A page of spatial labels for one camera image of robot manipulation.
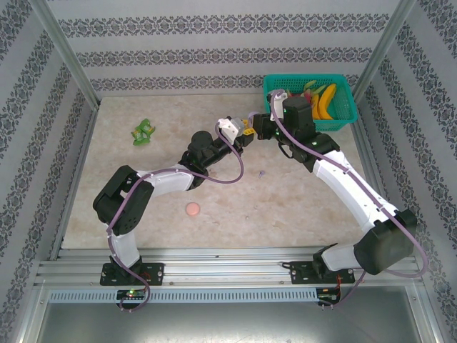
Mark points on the pink earbud charging case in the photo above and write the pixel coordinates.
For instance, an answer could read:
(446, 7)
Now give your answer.
(193, 209)

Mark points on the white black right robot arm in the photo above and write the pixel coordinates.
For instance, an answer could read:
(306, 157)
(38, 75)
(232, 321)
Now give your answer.
(350, 189)

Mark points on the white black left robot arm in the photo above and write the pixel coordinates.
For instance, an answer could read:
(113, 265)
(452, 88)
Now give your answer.
(118, 203)

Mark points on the pink dragon fruit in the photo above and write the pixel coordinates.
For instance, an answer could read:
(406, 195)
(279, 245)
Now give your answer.
(303, 95)

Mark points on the yellow banana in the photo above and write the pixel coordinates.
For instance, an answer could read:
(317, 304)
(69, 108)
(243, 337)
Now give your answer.
(323, 103)

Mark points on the teal plastic basket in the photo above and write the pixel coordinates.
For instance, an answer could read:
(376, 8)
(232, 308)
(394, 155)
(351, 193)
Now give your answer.
(342, 107)

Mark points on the small green circuit board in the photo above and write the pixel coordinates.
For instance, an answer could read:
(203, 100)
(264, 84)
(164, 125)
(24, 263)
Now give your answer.
(130, 293)
(328, 296)

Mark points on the grey metal shelf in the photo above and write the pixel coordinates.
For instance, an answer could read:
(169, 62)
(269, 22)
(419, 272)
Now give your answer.
(228, 325)

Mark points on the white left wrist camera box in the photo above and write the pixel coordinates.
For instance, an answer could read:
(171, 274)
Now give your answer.
(228, 128)

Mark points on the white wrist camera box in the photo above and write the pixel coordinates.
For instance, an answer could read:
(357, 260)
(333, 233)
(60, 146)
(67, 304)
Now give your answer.
(280, 95)
(228, 128)

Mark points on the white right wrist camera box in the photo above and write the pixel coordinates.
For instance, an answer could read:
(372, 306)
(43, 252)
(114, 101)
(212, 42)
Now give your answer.
(280, 95)

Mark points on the aluminium side rail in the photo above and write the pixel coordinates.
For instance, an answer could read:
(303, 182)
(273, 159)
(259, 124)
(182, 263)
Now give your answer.
(79, 160)
(370, 160)

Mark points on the aluminium mounting rail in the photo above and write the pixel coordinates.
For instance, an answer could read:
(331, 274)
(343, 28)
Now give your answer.
(228, 268)

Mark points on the aluminium frame post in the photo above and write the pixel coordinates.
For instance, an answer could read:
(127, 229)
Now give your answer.
(67, 53)
(385, 46)

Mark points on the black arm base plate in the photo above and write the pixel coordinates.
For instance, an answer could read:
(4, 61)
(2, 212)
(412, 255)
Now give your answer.
(153, 273)
(300, 273)

